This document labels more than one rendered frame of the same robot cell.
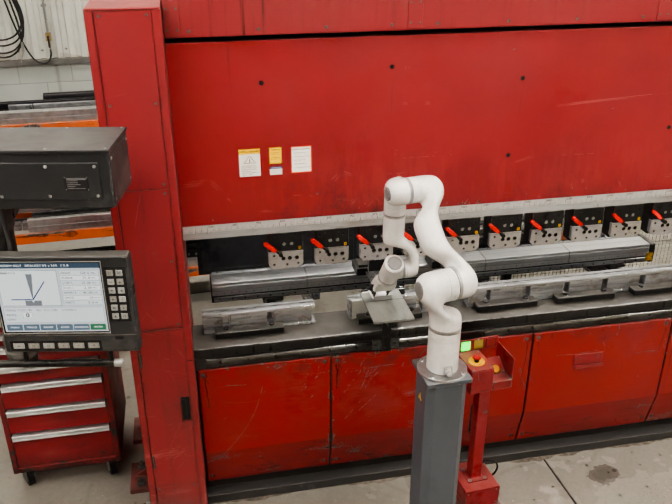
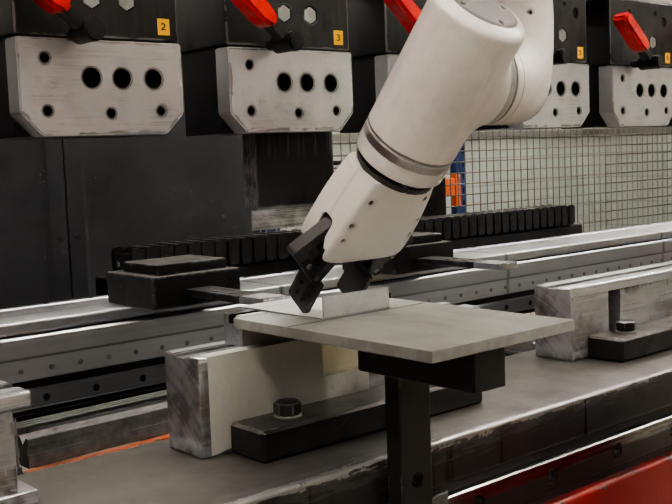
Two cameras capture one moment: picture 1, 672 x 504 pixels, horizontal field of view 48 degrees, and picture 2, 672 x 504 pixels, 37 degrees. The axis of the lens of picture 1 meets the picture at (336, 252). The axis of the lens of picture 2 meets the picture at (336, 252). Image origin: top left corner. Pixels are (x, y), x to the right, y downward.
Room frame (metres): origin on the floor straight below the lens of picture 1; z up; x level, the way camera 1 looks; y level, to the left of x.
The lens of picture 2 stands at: (2.16, 0.27, 1.15)
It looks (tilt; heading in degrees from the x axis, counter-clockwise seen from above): 5 degrees down; 331
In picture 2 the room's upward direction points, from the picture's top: 2 degrees counter-clockwise
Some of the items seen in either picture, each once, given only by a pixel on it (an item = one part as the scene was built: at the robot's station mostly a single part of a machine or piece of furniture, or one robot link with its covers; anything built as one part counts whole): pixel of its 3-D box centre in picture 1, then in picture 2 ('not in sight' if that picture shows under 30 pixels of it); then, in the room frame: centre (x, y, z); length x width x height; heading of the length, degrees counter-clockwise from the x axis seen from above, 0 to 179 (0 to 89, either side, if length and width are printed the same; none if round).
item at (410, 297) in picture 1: (389, 303); (338, 370); (3.08, -0.25, 0.92); 0.39 x 0.06 x 0.10; 101
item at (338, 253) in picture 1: (330, 242); (78, 40); (3.03, 0.03, 1.26); 0.15 x 0.09 x 0.17; 101
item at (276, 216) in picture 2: (379, 264); (290, 180); (3.07, -0.19, 1.13); 0.10 x 0.02 x 0.10; 101
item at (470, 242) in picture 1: (460, 231); (524, 61); (3.14, -0.56, 1.26); 0.15 x 0.09 x 0.17; 101
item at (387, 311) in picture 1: (386, 306); (396, 324); (2.93, -0.22, 1.00); 0.26 x 0.18 x 0.01; 11
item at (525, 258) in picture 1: (440, 266); (382, 298); (3.44, -0.53, 0.93); 2.30 x 0.14 x 0.10; 101
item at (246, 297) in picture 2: (370, 272); (207, 284); (3.23, -0.16, 1.01); 0.26 x 0.12 x 0.05; 11
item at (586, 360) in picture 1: (588, 360); not in sight; (3.12, -1.23, 0.59); 0.15 x 0.02 x 0.07; 101
